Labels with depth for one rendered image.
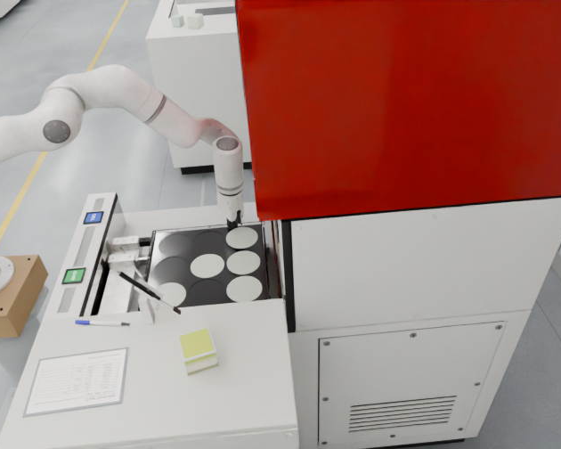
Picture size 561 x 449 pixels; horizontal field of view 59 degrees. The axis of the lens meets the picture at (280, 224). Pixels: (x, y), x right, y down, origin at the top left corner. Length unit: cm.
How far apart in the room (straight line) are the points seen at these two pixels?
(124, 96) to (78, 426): 75
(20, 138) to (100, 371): 58
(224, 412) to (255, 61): 71
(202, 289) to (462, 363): 84
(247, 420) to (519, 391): 155
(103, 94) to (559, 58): 98
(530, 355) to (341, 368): 120
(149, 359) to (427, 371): 88
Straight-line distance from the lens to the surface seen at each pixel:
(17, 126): 132
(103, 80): 128
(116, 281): 156
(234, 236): 158
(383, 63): 96
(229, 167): 139
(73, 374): 127
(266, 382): 115
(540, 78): 110
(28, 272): 167
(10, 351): 182
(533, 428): 236
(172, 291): 145
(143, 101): 129
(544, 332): 267
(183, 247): 158
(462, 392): 184
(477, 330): 157
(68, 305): 144
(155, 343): 126
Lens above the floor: 193
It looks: 40 degrees down
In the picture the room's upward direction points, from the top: 3 degrees counter-clockwise
